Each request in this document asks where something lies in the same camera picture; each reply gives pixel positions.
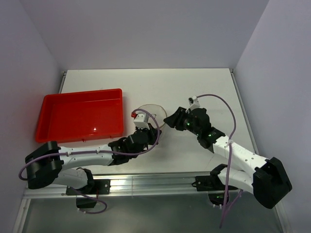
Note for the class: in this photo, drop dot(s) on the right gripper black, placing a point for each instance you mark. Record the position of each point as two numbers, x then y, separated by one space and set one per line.
175 119

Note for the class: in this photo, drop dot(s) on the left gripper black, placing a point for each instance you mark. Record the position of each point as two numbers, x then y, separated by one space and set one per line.
152 132

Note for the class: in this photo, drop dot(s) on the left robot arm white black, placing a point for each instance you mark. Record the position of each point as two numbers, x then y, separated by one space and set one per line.
52 164

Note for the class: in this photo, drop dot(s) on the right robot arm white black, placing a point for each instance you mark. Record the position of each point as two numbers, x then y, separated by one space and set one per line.
265 178

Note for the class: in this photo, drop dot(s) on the red plastic tray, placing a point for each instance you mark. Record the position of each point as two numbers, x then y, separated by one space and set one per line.
80 116

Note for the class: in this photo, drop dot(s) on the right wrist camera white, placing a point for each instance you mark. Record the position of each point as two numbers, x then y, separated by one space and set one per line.
193 104

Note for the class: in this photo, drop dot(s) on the aluminium frame rail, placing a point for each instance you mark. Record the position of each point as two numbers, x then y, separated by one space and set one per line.
129 185

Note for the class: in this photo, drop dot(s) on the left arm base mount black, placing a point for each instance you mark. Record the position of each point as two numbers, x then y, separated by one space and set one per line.
87 197

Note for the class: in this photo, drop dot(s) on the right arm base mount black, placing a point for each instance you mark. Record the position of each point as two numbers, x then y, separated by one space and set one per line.
214 188

